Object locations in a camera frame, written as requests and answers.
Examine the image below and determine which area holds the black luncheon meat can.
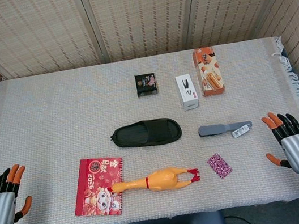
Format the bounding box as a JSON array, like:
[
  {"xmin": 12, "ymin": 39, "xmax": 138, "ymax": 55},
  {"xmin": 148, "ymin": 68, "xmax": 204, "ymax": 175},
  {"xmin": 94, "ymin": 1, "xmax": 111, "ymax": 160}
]
[{"xmin": 134, "ymin": 71, "xmax": 161, "ymax": 97}]

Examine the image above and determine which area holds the beige woven tablecloth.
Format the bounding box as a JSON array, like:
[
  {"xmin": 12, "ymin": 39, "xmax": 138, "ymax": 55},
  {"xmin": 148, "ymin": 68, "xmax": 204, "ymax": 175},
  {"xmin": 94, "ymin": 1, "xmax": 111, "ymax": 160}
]
[{"xmin": 0, "ymin": 31, "xmax": 299, "ymax": 224}]

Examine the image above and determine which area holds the white paper hang tag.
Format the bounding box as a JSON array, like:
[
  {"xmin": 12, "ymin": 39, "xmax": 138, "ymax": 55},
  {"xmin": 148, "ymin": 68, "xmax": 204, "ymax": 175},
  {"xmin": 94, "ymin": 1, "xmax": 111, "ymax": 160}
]
[{"xmin": 231, "ymin": 124, "xmax": 252, "ymax": 139}]

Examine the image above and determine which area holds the black rubber slipper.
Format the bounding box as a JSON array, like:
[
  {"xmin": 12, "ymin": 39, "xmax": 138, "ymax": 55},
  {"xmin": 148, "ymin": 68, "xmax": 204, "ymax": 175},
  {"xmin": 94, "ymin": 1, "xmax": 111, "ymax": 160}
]
[{"xmin": 108, "ymin": 115, "xmax": 184, "ymax": 153}]

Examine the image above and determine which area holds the red 2026 spiral calendar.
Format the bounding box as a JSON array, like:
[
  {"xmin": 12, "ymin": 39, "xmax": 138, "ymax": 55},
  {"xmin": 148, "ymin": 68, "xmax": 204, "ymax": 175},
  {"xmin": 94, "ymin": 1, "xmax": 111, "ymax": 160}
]
[{"xmin": 66, "ymin": 152, "xmax": 133, "ymax": 223}]

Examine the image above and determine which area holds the purple patterned packet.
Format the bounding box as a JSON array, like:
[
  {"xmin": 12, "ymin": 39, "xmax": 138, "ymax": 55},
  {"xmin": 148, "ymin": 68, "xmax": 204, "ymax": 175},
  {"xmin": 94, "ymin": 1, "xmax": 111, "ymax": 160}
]
[{"xmin": 205, "ymin": 150, "xmax": 234, "ymax": 182}]

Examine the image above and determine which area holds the black floor cable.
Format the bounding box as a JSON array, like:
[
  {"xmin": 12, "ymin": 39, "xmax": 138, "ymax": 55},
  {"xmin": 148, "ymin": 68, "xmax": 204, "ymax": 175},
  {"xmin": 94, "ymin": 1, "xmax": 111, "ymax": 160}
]
[{"xmin": 223, "ymin": 211, "xmax": 257, "ymax": 224}]

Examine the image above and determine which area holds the grey brush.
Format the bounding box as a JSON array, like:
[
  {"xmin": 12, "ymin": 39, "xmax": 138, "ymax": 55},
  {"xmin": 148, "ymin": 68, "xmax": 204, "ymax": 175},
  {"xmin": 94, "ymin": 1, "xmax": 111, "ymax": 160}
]
[{"xmin": 197, "ymin": 117, "xmax": 254, "ymax": 140}]

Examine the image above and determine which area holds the orange snack box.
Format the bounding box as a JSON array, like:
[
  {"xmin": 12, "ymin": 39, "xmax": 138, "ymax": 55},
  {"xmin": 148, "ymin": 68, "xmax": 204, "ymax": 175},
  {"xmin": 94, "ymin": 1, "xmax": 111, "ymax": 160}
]
[{"xmin": 191, "ymin": 45, "xmax": 227, "ymax": 98}]

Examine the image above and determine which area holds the yellow rubber chicken toy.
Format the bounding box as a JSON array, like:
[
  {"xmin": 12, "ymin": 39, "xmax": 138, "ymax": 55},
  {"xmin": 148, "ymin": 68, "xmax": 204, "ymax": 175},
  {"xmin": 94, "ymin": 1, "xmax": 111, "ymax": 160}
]
[{"xmin": 105, "ymin": 163, "xmax": 202, "ymax": 201}]

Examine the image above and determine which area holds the white stapler box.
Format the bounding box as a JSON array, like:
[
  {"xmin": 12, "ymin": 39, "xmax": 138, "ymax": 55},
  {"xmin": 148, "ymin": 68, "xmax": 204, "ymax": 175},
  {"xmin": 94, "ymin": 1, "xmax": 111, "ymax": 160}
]
[{"xmin": 174, "ymin": 72, "xmax": 202, "ymax": 112}]

